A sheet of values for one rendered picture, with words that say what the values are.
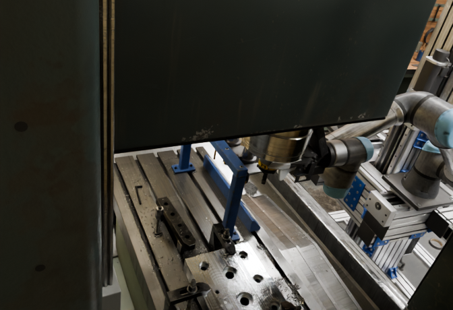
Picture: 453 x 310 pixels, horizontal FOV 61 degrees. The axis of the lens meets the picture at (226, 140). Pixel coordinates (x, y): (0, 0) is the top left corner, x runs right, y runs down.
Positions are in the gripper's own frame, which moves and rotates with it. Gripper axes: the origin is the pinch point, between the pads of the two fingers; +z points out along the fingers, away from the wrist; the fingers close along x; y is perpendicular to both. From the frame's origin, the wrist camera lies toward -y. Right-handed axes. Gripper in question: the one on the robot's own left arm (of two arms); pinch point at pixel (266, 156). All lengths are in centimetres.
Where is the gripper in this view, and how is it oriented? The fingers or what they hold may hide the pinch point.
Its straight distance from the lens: 95.9
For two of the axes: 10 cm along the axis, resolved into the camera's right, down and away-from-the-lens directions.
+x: -4.4, -5.3, 7.2
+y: -1.8, 8.4, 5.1
